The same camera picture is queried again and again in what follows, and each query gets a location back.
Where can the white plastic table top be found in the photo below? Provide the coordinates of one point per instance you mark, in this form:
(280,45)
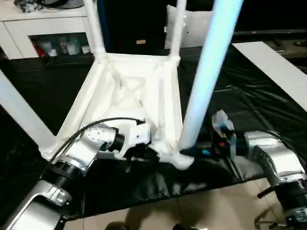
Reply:
(129,96)

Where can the white plastic table leg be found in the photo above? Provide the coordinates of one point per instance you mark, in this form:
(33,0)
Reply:
(211,62)
(95,28)
(24,112)
(177,28)

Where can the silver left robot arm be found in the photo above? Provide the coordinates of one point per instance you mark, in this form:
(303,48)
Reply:
(81,148)

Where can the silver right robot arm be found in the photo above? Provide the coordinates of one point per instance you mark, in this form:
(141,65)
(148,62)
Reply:
(276,158)

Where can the black stand leg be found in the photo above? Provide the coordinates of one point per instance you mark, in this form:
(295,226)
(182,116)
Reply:
(269,191)

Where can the dark right robot foot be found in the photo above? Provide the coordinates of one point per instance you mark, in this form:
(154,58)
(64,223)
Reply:
(189,226)

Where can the dark robot foot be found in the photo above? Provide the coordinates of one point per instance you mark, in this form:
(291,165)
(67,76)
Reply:
(189,226)
(117,226)

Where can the dark left robot foot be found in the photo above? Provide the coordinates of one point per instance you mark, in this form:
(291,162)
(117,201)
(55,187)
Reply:
(117,226)

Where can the white flat board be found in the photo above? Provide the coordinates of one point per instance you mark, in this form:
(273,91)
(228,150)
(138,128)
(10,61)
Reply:
(276,67)

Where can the small yellow label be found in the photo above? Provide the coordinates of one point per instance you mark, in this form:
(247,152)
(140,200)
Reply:
(140,42)

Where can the black work mat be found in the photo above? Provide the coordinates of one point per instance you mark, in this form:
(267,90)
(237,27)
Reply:
(48,86)

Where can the light grey cushion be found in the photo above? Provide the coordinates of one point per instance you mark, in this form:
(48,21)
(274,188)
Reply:
(196,28)

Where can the black low shelf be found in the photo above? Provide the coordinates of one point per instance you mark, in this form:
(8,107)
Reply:
(273,36)

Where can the black cabinet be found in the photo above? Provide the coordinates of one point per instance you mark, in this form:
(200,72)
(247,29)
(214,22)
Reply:
(134,19)

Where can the white glass-door cabinet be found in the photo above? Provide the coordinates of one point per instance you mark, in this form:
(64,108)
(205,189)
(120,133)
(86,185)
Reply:
(48,24)

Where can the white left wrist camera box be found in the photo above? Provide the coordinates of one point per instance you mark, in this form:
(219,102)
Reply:
(136,135)

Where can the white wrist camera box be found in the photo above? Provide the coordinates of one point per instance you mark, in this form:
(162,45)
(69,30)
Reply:
(136,135)
(221,122)

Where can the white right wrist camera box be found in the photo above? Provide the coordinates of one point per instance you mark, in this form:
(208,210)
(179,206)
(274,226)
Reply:
(221,122)

